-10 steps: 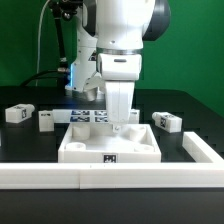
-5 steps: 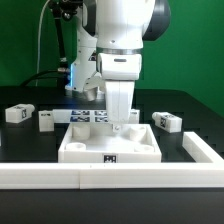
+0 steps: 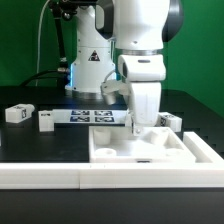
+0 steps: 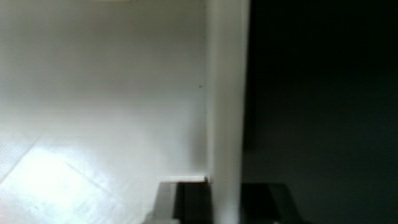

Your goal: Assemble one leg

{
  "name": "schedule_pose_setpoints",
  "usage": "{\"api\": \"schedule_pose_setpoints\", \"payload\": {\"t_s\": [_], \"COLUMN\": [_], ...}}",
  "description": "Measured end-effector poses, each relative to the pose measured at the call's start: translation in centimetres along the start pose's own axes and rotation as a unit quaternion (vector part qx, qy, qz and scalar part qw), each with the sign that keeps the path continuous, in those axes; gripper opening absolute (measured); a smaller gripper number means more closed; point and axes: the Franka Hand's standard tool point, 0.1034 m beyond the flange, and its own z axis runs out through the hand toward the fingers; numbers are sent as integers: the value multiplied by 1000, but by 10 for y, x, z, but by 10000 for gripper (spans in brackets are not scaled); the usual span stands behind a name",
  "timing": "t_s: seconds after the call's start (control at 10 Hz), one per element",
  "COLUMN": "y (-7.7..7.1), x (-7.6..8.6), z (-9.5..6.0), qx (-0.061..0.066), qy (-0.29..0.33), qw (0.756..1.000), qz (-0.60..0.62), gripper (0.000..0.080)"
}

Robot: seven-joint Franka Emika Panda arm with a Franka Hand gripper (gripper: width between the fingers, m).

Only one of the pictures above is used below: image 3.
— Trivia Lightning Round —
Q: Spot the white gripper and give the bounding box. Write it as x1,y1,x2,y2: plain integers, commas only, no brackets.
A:
118,54,166,136

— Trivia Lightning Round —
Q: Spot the white square tabletop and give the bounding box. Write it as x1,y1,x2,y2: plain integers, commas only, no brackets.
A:
89,126,196,163

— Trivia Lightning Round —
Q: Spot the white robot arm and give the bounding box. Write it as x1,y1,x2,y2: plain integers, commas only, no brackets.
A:
68,0,183,135

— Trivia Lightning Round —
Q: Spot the white U-shaped obstacle fixture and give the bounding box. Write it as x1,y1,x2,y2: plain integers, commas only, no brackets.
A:
38,109,131,132

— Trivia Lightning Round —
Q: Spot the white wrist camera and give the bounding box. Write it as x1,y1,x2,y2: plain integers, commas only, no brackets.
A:
101,80,129,105

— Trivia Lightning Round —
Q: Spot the white front fence wall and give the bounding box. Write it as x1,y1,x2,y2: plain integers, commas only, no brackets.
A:
0,132,224,189

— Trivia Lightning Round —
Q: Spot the black cable bundle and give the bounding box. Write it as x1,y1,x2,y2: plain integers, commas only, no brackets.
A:
20,69,71,88

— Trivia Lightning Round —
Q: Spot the white cable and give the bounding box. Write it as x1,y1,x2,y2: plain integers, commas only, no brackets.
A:
35,0,51,87

